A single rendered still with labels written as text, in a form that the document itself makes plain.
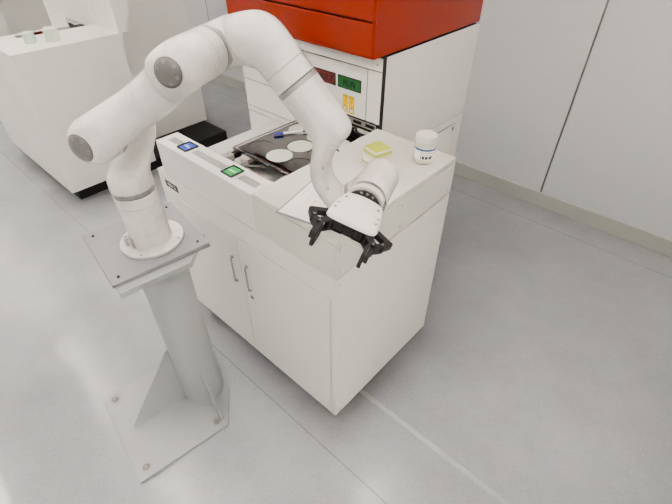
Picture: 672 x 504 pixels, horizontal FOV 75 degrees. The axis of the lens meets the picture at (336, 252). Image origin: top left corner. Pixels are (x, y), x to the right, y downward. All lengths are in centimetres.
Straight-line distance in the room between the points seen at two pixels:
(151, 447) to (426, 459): 106
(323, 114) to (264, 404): 139
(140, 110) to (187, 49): 24
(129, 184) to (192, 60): 49
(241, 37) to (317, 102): 18
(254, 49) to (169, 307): 95
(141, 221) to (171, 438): 95
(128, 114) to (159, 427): 129
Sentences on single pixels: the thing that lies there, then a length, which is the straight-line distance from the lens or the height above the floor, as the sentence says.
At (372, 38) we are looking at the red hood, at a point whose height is 129.
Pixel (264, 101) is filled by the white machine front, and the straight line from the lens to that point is 223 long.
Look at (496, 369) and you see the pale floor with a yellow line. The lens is 218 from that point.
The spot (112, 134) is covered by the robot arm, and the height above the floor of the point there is 123.
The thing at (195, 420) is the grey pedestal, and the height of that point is 1.
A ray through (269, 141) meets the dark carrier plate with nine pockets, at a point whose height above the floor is 90.
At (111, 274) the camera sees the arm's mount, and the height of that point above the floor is 83.
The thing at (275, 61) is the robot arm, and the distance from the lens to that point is 88.
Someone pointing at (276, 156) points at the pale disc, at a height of 90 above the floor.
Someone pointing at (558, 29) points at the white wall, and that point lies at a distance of 297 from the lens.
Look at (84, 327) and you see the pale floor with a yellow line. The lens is 253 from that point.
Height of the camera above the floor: 169
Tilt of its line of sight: 40 degrees down
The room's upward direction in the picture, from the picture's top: straight up
